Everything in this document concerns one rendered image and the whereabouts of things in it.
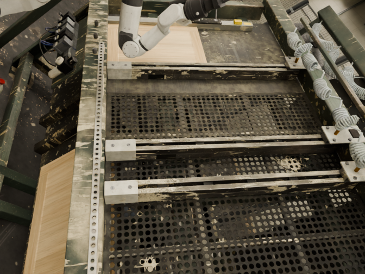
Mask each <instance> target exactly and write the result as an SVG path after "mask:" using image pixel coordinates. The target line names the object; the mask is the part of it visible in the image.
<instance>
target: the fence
mask: <svg viewBox="0 0 365 274"><path fill-rule="evenodd" d="M221 22H222V24H197V23H192V21H191V22H190V23H189V24H188V25H187V26H186V27H197V29H209V30H239V31H252V29H253V24H252V22H246V23H251V25H244V22H242V24H234V22H233V21H221ZM108 23H112V24H119V16H108ZM157 23H158V18H148V17H140V23H139V24H141V25H157ZM171 26H181V25H179V24H178V23H176V22H174V23H173V24H172V25H171Z"/></svg>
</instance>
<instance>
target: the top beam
mask: <svg viewBox="0 0 365 274"><path fill-rule="evenodd" d="M263 4H264V11H263V14H264V16H265V18H266V20H267V22H268V24H269V26H270V28H271V29H272V31H273V33H274V35H275V37H276V39H277V41H278V43H279V44H280V46H281V48H282V50H283V52H284V54H285V56H286V57H295V56H294V52H295V50H293V49H291V48H290V46H289V45H288V43H287V35H288V34H289V33H291V32H294V31H295V29H296V27H295V25H294V24H293V22H292V20H291V19H290V17H289V16H288V14H287V12H286V11H285V9H284V8H283V6H282V4H281V3H280V1H279V0H263ZM295 33H297V35H298V38H299V39H300V40H301V41H302V45H304V44H306V43H305V41H304V40H303V38H302V37H301V35H300V33H299V32H298V30H296V31H295ZM322 74H323V71H320V70H317V69H315V70H314V71H308V70H307V69H300V71H299V73H298V75H297V78H298V80H299V82H300V83H301V85H302V87H303V89H304V91H305V93H306V95H307V97H308V99H309V100H310V102H311V104H312V106H313V108H314V110H315V112H316V114H317V115H318V117H319V119H320V121H321V123H322V125H323V126H335V124H336V123H335V120H334V119H333V116H332V112H333V110H334V109H336V108H339V104H340V101H341V100H340V99H337V98H333V97H330V98H329V99H326V100H322V99H321V98H319V97H318V96H317V95H316V93H315V91H314V89H313V82H314V81H315V80H316V79H319V78H321V76H322ZM322 79H324V80H325V81H326V83H327V86H328V88H330V89H331V90H332V93H331V96H335V97H339V96H338V94H337V93H336V91H335V90H334V88H333V86H332V85H331V83H330V82H329V80H328V78H327V77H326V75H325V74H324V76H323V78H322ZM341 108H345V109H346V107H345V106H344V104H343V103H342V105H341ZM346 111H347V109H346ZM347 112H348V111H347ZM348 115H349V116H351V115H350V114H349V112H348ZM350 144H351V143H344V144H339V145H338V147H337V148H336V151H337V153H338V155H339V157H340V159H341V161H354V160H353V159H352V157H351V154H350V151H349V145H350ZM356 188H357V191H358V192H359V194H360V196H361V198H362V199H363V201H364V203H365V182H359V183H358V184H356Z"/></svg>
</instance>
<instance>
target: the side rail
mask: <svg viewBox="0 0 365 274"><path fill-rule="evenodd" d="M171 1H173V0H143V4H142V10H141V15H144V16H147V14H148V13H157V14H159V15H160V14H161V13H162V12H163V11H165V10H166V9H167V8H168V7H169V2H171ZM121 3H122V0H109V14H119V15H120V11H121ZM263 8H264V6H263V4H262V3H258V2H237V1H228V2H226V3H225V6H223V7H221V8H218V9H217V18H222V19H236V17H246V18H247V20H260V18H261V15H262V11H263ZM215 12H216V10H215V9H213V10H211V12H210V13H208V16H207V17H204V18H215Z"/></svg>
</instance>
